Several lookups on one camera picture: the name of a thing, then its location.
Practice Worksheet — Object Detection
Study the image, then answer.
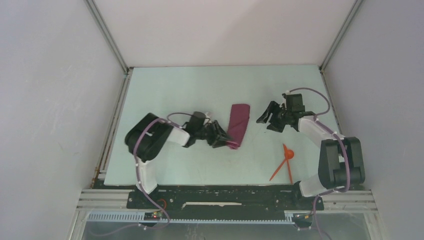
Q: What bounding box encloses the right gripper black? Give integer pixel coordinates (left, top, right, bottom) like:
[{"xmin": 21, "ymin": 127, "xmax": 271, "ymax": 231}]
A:
[{"xmin": 255, "ymin": 100, "xmax": 291, "ymax": 133}]

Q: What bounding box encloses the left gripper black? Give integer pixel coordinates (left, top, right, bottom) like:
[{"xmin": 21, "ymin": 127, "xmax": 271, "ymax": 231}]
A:
[{"xmin": 195, "ymin": 120, "xmax": 233, "ymax": 149}]

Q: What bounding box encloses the magenta cloth napkin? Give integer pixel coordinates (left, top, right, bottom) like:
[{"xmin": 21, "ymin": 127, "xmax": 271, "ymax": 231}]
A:
[{"xmin": 227, "ymin": 103, "xmax": 251, "ymax": 150}]

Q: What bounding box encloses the orange plastic knife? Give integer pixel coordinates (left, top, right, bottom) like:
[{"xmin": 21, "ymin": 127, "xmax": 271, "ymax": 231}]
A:
[{"xmin": 269, "ymin": 143, "xmax": 289, "ymax": 181}]

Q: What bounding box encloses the orange plastic spoon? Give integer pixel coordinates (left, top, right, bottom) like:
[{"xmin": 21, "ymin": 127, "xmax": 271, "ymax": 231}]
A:
[{"xmin": 284, "ymin": 148, "xmax": 295, "ymax": 184}]

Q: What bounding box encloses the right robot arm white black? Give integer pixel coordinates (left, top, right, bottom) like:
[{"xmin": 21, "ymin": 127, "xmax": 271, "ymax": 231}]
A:
[{"xmin": 256, "ymin": 93, "xmax": 366, "ymax": 209}]

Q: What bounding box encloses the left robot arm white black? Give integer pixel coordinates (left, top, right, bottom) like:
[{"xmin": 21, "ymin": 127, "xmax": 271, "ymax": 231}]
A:
[{"xmin": 124, "ymin": 111, "xmax": 240, "ymax": 208}]

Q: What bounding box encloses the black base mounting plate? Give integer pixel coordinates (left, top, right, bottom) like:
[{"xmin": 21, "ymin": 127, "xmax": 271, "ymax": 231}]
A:
[{"xmin": 126, "ymin": 183, "xmax": 324, "ymax": 221}]

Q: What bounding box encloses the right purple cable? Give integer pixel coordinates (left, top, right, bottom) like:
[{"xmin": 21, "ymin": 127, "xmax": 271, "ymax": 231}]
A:
[{"xmin": 288, "ymin": 87, "xmax": 351, "ymax": 240}]

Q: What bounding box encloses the aluminium frame rail front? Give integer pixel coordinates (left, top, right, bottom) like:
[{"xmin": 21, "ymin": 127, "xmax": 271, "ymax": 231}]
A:
[{"xmin": 76, "ymin": 188, "xmax": 378, "ymax": 226}]

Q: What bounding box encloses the right corner aluminium post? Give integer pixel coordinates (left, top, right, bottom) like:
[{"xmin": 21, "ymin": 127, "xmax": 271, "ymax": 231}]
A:
[{"xmin": 319, "ymin": 0, "xmax": 365, "ymax": 73}]

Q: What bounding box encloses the corner aluminium post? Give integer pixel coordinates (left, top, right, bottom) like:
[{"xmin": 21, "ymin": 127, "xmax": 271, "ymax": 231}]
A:
[
  {"xmin": 319, "ymin": 0, "xmax": 365, "ymax": 73},
  {"xmin": 84, "ymin": 0, "xmax": 130, "ymax": 75}
]

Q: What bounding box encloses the left corner aluminium post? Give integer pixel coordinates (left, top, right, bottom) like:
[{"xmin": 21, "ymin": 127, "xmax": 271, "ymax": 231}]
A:
[{"xmin": 84, "ymin": 0, "xmax": 130, "ymax": 75}]

